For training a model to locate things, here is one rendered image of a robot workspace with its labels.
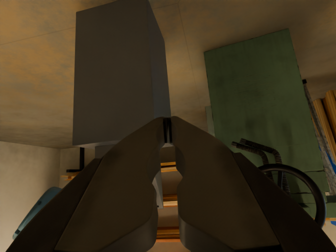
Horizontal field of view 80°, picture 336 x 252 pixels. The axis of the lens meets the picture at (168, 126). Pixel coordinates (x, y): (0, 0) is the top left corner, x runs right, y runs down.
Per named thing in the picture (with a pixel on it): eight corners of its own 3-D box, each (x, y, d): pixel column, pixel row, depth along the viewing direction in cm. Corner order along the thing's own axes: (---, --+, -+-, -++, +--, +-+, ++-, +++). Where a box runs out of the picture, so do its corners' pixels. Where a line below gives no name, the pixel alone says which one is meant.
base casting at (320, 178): (326, 170, 86) (332, 192, 84) (296, 169, 139) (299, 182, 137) (219, 177, 101) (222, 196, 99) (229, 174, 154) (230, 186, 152)
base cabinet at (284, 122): (290, 26, 102) (327, 170, 86) (275, 74, 155) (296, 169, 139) (202, 51, 117) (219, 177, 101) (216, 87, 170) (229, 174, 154)
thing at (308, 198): (325, 192, 85) (327, 202, 84) (310, 187, 104) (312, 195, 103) (227, 196, 98) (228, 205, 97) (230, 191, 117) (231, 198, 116)
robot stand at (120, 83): (111, 52, 111) (113, 152, 98) (75, 11, 82) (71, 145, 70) (164, 41, 105) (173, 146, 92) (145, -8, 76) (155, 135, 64)
